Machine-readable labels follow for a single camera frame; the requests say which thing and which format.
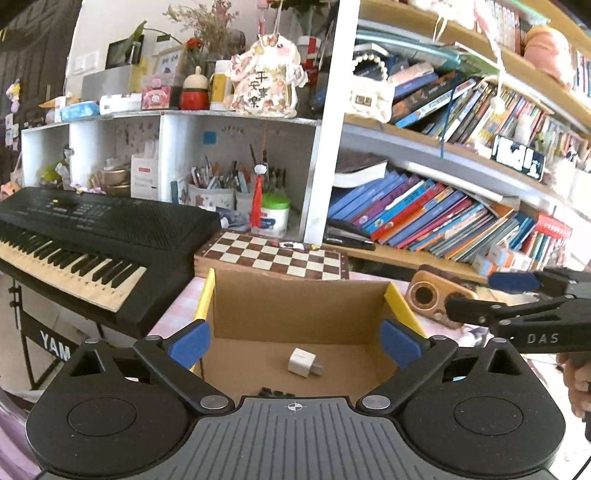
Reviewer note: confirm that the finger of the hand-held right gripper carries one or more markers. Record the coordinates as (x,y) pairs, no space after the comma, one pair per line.
(475,311)
(512,281)

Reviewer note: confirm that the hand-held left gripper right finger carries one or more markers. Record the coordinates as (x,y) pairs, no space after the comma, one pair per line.
(399,344)

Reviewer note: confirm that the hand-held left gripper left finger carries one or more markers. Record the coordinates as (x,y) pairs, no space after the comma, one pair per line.
(191,344)

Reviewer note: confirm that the yellow cardboard box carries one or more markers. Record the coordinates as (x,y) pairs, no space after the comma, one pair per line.
(300,304)

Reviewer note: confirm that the pink checkered cloth covered desktop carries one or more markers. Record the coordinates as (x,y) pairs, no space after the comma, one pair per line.
(178,304)

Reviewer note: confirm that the white desktop shelf unit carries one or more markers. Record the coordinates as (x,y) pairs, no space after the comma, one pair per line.
(286,152)

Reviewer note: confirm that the person's right hand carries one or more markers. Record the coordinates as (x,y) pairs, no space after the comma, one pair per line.
(577,378)

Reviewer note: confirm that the small orange blue boxes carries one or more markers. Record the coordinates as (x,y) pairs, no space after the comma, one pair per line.
(501,261)

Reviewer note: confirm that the wooden retro radio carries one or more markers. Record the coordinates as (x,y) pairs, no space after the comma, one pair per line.
(429,295)

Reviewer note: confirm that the stack of red books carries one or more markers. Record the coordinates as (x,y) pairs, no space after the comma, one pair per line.
(549,235)

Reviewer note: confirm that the small black object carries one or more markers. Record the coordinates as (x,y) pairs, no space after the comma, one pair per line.
(274,393)

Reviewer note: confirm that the white charger plug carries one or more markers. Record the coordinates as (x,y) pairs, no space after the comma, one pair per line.
(301,362)

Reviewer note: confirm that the wooden chessboard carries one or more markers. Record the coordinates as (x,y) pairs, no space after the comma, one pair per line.
(258,254)

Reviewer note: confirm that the row of blue leaning books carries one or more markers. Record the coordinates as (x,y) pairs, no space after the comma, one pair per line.
(415,212)

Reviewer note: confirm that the black sign plate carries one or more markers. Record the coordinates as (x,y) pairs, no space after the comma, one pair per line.
(517,157)

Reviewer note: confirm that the black keyboard stand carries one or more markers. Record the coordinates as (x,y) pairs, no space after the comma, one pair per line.
(51,339)

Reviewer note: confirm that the black electronic keyboard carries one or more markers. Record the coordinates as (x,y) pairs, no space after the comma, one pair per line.
(115,221)

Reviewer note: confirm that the white pen holder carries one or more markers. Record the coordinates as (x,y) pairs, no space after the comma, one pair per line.
(212,198)

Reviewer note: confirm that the white jar with green lid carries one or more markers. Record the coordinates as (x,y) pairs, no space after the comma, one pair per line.
(275,214)

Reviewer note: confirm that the red tassel charm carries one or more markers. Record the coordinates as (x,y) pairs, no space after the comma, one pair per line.
(256,203)

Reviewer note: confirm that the white paper box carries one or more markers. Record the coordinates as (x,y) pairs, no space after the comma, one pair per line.
(144,177)

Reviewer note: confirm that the thick book lying flat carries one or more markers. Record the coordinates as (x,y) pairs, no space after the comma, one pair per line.
(360,170)

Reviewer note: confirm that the row of colourful thin books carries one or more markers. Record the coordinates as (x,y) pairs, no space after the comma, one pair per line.
(485,106)

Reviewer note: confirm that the brass bowl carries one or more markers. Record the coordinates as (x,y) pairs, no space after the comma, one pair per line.
(115,180)

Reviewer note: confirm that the green small toy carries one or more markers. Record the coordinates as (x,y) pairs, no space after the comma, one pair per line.
(51,173)

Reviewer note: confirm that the pink plush toy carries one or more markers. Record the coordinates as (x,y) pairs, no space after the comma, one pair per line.
(547,50)

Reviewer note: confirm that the red wooden doll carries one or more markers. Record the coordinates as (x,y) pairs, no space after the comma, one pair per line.
(195,97)

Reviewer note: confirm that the pink small box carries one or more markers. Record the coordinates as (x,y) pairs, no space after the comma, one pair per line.
(156,98)

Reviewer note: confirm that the white flat box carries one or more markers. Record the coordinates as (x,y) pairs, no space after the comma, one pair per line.
(120,104)

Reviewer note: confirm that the yellow white bottle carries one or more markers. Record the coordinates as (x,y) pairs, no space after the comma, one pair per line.
(220,87)

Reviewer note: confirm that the blue wipes packet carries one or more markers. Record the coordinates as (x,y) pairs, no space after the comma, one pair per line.
(81,110)

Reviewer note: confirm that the white wooden bookshelf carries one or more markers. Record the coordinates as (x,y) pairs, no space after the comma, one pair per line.
(332,92)

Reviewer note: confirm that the hanging fabric cat ornament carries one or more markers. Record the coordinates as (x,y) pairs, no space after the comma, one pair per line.
(263,83)

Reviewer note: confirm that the grey box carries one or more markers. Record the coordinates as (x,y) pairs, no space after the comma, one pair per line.
(106,83)

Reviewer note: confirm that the dark door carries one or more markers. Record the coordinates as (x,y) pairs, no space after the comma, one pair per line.
(37,69)

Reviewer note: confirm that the dried flowers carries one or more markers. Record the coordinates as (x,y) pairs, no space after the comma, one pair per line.
(207,23)

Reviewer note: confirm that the black picture frame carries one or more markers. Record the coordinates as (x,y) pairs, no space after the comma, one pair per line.
(121,53)

